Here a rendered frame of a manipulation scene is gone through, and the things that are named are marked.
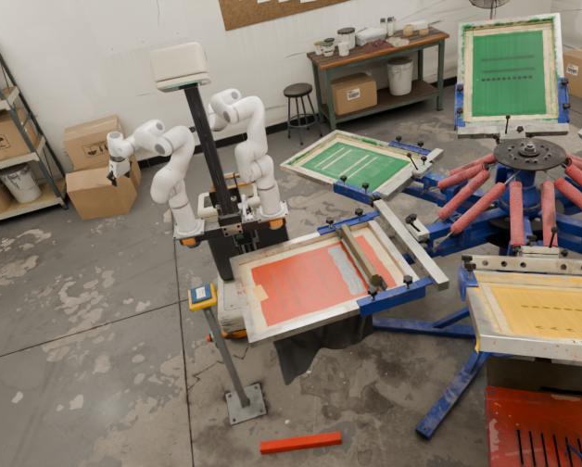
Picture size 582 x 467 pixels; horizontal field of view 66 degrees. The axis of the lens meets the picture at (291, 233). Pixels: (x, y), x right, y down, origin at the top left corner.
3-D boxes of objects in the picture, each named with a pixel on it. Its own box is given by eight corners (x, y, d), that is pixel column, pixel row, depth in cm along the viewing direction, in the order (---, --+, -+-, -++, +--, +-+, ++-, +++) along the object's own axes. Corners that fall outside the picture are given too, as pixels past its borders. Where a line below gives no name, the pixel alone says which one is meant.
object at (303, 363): (288, 385, 219) (272, 329, 194) (286, 380, 222) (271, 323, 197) (376, 357, 224) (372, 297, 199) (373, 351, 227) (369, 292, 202)
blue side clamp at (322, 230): (321, 243, 236) (319, 233, 232) (318, 237, 240) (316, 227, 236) (374, 227, 240) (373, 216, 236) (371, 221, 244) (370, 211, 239)
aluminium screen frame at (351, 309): (251, 348, 187) (249, 343, 185) (231, 263, 234) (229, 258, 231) (424, 293, 196) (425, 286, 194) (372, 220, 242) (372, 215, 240)
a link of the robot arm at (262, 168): (281, 183, 222) (274, 155, 213) (259, 195, 217) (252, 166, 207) (269, 177, 229) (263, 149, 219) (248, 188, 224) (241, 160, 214)
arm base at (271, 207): (259, 203, 240) (252, 179, 231) (282, 198, 240) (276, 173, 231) (260, 220, 228) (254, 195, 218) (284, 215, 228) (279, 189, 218)
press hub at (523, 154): (487, 372, 266) (519, 175, 185) (451, 324, 297) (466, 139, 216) (546, 351, 270) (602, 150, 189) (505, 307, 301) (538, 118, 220)
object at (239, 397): (231, 425, 266) (180, 317, 208) (225, 394, 283) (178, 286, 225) (266, 413, 268) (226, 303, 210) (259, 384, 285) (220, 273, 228)
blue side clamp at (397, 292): (360, 317, 192) (360, 306, 188) (357, 309, 196) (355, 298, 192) (425, 296, 196) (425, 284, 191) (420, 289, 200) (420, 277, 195)
